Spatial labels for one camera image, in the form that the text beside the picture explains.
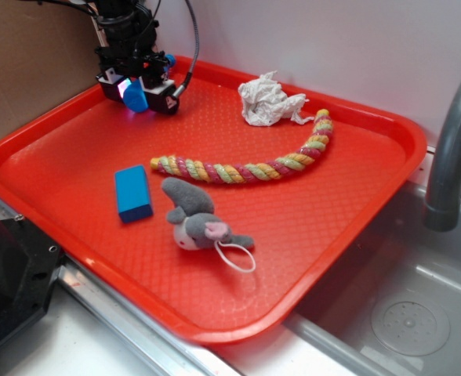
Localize brown cardboard panel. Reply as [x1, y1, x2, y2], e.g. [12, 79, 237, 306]
[0, 1, 98, 139]

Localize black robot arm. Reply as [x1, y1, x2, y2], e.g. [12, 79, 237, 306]
[51, 1, 179, 115]

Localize blue rectangular block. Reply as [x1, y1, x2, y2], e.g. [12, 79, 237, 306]
[114, 165, 154, 223]

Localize round sink drain cover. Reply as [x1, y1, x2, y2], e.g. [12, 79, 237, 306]
[371, 297, 450, 356]

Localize blue plastic bottle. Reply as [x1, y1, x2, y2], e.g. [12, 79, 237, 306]
[123, 52, 176, 113]

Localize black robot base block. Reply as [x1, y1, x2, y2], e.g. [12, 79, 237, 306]
[0, 218, 63, 347]

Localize black flexible cable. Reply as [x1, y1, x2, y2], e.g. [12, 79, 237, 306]
[172, 0, 201, 99]

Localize red plastic tray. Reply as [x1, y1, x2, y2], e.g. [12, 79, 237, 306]
[0, 61, 427, 345]

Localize grey sink faucet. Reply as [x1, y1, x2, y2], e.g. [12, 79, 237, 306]
[423, 83, 461, 232]

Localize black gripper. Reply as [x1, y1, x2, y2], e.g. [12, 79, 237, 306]
[95, 42, 180, 115]

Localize multicolour twisted rope toy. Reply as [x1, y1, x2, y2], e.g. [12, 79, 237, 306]
[149, 109, 333, 185]

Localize grey plastic sink basin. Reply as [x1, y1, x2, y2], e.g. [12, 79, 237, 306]
[286, 183, 461, 375]

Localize grey plush elephant toy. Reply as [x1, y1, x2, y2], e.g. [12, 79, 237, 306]
[162, 177, 256, 273]

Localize crumpled white paper tissue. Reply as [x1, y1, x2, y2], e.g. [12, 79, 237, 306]
[238, 70, 314, 127]

